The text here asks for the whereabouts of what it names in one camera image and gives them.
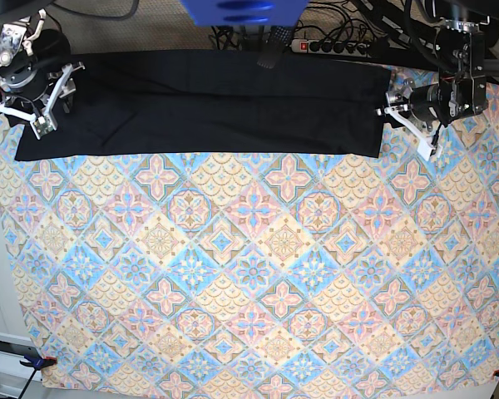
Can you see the white power strip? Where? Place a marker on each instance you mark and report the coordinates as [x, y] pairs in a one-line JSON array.
[[329, 48]]

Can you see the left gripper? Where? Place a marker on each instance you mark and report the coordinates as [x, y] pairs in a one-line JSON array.
[[412, 106]]

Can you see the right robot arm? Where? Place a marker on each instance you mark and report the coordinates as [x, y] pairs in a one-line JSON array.
[[16, 47]]

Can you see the black remote control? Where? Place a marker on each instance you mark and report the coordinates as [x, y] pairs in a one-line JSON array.
[[279, 39]]

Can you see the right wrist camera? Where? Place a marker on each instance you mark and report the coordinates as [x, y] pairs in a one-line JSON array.
[[43, 125]]

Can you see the black T-shirt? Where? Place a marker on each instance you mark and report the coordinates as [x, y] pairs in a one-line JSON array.
[[216, 101]]

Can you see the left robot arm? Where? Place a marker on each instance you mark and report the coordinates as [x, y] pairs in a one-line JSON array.
[[458, 51]]

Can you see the black round stool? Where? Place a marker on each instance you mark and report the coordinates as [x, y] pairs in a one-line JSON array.
[[51, 44]]

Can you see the patterned tablecloth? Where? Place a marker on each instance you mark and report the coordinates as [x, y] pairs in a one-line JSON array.
[[262, 275]]

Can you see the bottom left blue clamp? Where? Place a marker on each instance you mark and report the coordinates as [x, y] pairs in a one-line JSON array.
[[36, 364]]

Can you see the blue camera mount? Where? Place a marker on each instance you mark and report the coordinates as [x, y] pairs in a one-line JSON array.
[[245, 12]]

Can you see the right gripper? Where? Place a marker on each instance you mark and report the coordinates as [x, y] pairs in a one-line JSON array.
[[36, 89]]

